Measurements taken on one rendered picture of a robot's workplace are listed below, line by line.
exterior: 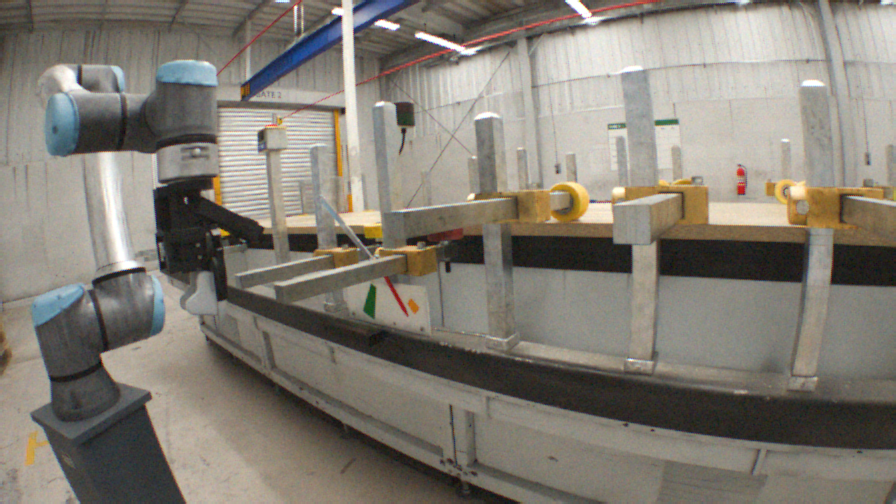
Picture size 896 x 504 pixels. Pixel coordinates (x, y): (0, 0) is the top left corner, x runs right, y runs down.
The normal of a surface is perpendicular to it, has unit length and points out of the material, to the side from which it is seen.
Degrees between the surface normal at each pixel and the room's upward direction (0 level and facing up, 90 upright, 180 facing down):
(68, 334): 90
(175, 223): 90
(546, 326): 90
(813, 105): 90
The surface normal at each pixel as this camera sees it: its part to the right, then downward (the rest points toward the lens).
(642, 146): -0.62, 0.16
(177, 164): 0.29, 0.13
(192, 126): 0.76, 0.04
